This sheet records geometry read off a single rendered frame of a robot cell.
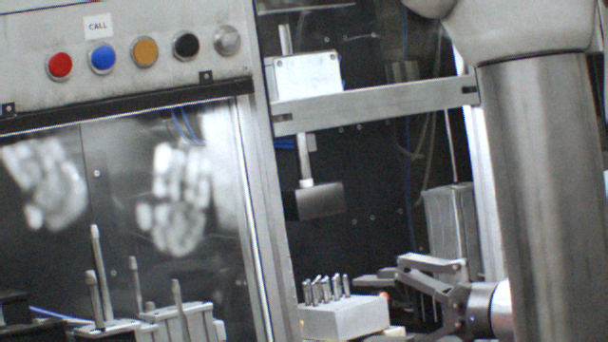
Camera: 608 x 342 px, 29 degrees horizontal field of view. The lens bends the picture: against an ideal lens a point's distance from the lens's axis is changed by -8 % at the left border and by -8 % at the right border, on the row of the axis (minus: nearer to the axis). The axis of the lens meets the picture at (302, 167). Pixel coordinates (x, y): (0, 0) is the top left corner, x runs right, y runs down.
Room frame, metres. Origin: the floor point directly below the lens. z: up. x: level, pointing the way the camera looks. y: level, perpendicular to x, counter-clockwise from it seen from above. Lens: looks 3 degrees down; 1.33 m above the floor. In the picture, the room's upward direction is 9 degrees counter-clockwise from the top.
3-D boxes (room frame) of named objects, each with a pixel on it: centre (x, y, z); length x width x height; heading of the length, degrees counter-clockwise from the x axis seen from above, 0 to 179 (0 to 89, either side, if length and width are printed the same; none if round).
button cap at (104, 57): (1.47, 0.22, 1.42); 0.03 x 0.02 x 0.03; 125
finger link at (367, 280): (1.64, -0.08, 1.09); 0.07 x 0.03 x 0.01; 49
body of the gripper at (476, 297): (1.54, -0.19, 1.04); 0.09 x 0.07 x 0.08; 49
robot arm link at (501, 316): (1.50, -0.24, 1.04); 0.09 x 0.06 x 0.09; 139
